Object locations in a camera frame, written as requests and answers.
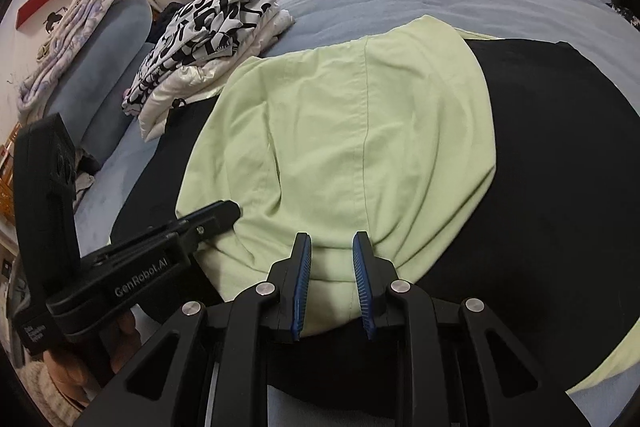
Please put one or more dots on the black and white printed garment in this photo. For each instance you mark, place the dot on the black and white printed garment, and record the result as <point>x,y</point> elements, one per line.
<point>195,32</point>

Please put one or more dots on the white shiny garment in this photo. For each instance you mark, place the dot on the white shiny garment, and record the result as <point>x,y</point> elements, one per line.
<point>177,84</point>

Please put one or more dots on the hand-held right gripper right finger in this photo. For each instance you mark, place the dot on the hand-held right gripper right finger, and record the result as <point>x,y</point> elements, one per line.
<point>362,287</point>

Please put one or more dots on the floral quilt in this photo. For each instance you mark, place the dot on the floral quilt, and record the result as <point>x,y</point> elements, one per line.
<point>75,32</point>

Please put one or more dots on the green and black jacket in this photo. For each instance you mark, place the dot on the green and black jacket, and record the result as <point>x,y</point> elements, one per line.
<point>350,132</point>

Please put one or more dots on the person's left forearm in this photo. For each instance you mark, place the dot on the person's left forearm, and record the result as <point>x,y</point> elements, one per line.
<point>47,394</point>

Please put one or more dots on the folded blue blanket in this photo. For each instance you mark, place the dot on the folded blue blanket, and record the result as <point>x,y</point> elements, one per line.
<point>107,67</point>

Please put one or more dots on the dark knitted cloth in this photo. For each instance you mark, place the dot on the dark knitted cloth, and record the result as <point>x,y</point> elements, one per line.
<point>167,19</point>

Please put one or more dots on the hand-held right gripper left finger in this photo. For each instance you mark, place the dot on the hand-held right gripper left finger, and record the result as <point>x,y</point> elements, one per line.
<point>301,287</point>

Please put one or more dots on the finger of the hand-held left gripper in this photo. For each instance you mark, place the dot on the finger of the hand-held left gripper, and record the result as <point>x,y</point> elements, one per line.
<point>205,237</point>
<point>215,211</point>

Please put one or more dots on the wooden headboard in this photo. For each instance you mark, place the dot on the wooden headboard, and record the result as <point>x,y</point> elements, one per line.
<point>6,177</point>

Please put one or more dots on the person's left hand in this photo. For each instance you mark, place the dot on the person's left hand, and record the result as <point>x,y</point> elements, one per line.
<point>122,342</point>

